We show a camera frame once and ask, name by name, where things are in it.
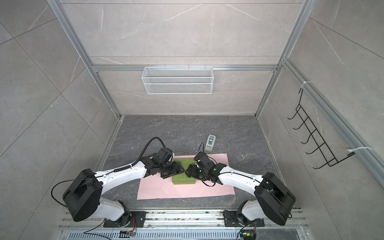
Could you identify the white tape dispenser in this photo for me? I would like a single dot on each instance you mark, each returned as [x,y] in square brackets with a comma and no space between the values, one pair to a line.
[210,143]

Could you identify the black wire hook rack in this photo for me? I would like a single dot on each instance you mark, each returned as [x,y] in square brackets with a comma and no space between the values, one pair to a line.
[315,136]

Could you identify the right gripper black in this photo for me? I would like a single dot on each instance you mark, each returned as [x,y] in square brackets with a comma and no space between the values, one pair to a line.
[191,172]

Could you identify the green connector board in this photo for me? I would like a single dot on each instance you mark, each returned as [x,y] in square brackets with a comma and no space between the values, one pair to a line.
[248,235]

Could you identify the aluminium rail base frame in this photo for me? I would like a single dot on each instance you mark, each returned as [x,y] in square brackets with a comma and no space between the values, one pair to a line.
[183,225]

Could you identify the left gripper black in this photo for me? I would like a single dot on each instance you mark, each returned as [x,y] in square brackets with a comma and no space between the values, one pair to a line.
[176,171]

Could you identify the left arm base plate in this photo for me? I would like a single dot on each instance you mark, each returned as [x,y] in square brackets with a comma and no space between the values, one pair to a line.
[136,219]

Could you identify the pink wrapping paper sheet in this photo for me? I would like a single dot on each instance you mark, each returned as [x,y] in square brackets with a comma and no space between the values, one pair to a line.
[154,187]

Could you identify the white wire mesh basket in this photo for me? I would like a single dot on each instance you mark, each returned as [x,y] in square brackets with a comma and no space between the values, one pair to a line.
[178,80]

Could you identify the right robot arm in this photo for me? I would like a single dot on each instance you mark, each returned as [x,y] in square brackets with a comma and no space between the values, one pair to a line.
[273,199]

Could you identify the green gift box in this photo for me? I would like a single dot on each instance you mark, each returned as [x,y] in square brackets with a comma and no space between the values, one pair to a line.
[182,179]

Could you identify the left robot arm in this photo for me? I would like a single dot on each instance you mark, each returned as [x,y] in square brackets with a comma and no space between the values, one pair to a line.
[84,200]

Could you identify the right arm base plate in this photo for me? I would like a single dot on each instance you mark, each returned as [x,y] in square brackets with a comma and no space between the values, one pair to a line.
[233,219]

